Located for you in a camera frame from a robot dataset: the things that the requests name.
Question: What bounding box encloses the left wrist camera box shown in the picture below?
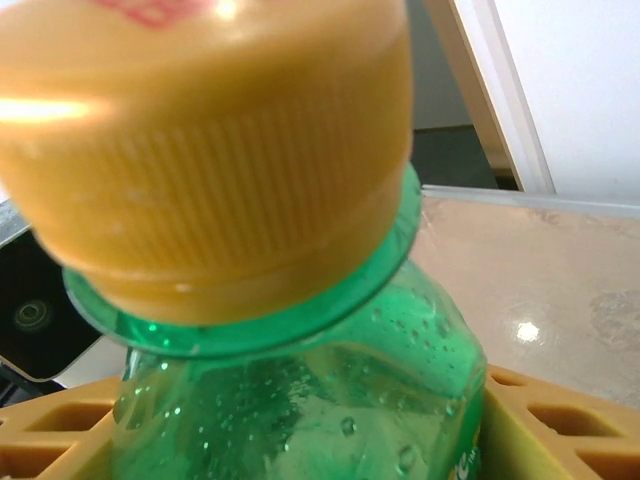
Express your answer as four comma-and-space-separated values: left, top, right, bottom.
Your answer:
0, 197, 109, 384

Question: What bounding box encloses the green bottle yellow cap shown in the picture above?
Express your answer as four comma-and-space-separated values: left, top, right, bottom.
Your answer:
0, 0, 489, 480

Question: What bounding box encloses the white door frame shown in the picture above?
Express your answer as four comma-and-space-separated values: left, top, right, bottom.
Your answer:
424, 0, 556, 194

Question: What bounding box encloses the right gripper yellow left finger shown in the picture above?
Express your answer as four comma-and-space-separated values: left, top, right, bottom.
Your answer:
0, 375, 129, 480

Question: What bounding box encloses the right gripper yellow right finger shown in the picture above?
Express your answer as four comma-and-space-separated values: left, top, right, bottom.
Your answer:
477, 363, 640, 480

